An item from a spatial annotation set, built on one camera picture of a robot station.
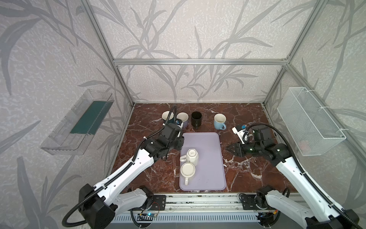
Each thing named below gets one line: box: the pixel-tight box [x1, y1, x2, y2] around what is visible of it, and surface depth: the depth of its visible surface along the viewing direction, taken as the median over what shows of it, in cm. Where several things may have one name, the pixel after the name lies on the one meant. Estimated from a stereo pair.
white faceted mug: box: [180, 148, 199, 167], surface depth 82 cm
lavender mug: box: [176, 111, 190, 129], surface depth 105 cm
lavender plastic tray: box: [179, 131, 227, 191], surface depth 86 cm
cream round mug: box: [180, 162, 196, 186], surface depth 79 cm
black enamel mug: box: [191, 111, 203, 130], surface depth 103 cm
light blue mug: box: [213, 113, 227, 131], surface depth 101 cm
